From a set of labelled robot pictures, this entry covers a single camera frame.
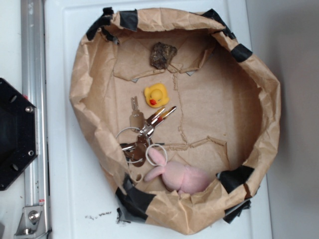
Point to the aluminium rail profile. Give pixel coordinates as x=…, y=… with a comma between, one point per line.
x=35, y=222

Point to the pink plush bunny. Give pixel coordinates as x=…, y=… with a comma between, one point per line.
x=176, y=176

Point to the white tray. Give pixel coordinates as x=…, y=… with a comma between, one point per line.
x=83, y=205

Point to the yellow rubber duck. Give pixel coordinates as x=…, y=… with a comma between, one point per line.
x=156, y=95

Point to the dark grey rock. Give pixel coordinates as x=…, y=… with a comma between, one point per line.
x=162, y=55

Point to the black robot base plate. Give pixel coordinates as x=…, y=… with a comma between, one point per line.
x=17, y=134

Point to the silver key bunch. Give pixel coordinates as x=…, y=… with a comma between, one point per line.
x=135, y=153

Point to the brown paper bag bin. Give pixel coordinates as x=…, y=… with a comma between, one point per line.
x=226, y=122

